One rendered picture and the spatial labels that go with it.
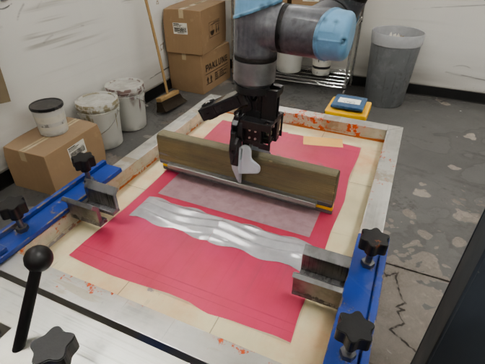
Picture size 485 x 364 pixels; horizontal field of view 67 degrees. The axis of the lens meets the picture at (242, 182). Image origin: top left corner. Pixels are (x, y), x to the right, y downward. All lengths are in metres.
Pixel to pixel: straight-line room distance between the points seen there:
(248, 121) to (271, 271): 0.27
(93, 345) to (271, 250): 0.33
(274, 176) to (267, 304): 0.27
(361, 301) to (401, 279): 1.48
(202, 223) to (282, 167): 0.19
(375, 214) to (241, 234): 0.25
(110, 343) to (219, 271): 0.23
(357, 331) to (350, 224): 0.33
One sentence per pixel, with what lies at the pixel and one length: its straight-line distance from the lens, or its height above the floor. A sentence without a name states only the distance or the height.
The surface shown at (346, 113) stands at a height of 0.95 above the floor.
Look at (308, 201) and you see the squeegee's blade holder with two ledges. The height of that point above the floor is 0.99.
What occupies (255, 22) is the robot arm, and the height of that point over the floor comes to 1.31.
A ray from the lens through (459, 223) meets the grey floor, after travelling 2.52.
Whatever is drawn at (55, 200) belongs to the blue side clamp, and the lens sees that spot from 0.79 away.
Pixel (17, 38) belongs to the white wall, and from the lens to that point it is 2.85.
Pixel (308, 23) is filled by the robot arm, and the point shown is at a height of 1.31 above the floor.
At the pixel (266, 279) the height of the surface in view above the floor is 0.95.
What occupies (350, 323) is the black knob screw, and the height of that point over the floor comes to 1.06.
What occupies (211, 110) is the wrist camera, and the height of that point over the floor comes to 1.14.
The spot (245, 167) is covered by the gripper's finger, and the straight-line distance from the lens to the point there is 0.74.
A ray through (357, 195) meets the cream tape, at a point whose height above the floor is 0.95.
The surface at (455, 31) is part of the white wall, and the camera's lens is 4.16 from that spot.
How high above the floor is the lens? 1.43
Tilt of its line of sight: 35 degrees down
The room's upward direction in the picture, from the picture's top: straight up
